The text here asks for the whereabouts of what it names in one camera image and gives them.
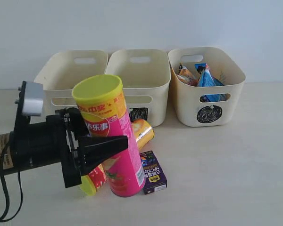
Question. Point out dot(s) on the small red chips can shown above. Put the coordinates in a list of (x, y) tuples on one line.
[(92, 182)]

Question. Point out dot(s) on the yellow chips can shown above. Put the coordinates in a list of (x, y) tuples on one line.
[(143, 132)]

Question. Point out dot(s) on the cream bin with triangle mark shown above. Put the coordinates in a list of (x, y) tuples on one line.
[(63, 71)]

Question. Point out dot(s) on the cream bin with square mark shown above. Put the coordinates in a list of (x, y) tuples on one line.
[(146, 76)]

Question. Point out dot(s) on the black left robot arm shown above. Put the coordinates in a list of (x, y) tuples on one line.
[(28, 145)]

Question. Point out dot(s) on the cream bin with circle mark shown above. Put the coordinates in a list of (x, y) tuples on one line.
[(205, 106)]

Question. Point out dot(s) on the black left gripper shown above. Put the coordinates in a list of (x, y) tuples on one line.
[(78, 154)]

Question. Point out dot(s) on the blue noodle packet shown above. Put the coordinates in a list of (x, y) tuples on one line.
[(208, 80)]

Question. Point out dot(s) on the orange snack bag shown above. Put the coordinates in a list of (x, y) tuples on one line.
[(186, 77)]

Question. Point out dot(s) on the purple juice carton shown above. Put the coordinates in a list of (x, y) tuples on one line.
[(155, 179)]

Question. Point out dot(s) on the tall pink chips can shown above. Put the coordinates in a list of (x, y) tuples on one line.
[(101, 102)]

